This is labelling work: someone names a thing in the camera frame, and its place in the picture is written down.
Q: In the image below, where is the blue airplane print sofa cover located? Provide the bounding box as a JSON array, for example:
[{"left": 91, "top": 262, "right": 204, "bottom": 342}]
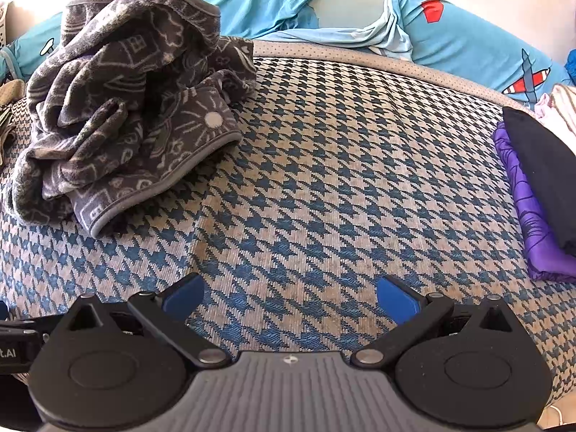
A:
[{"left": 0, "top": 0, "right": 576, "bottom": 111}]

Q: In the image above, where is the pink striped folded garment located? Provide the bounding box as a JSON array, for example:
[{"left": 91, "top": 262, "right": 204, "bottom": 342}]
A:
[{"left": 535, "top": 83, "right": 576, "bottom": 135}]

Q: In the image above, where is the black folded garment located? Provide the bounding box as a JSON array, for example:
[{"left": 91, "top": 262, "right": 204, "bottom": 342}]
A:
[{"left": 501, "top": 105, "right": 576, "bottom": 253}]

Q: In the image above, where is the white perforated laundry basket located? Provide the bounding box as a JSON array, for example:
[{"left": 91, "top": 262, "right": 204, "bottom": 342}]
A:
[{"left": 0, "top": 0, "right": 15, "bottom": 46}]

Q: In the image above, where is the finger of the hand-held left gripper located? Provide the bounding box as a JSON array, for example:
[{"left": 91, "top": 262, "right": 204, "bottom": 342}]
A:
[{"left": 0, "top": 319, "right": 62, "bottom": 341}]

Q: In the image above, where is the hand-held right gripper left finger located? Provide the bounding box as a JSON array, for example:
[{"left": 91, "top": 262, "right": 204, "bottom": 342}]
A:
[{"left": 60, "top": 274, "right": 230, "bottom": 368}]

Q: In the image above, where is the purple folded garment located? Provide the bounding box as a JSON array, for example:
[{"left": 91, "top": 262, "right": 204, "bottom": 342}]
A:
[{"left": 492, "top": 121, "right": 576, "bottom": 284}]

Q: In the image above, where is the blue beige houndstooth seat cushion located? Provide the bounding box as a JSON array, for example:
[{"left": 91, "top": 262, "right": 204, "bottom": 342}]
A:
[{"left": 0, "top": 40, "right": 576, "bottom": 415}]

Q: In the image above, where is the grey doodle print fleece garment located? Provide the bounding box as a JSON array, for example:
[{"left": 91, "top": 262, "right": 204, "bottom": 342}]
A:
[{"left": 11, "top": 0, "right": 258, "bottom": 239}]

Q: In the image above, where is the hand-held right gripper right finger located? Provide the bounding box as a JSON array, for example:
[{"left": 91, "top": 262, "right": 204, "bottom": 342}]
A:
[{"left": 351, "top": 275, "right": 520, "bottom": 368}]

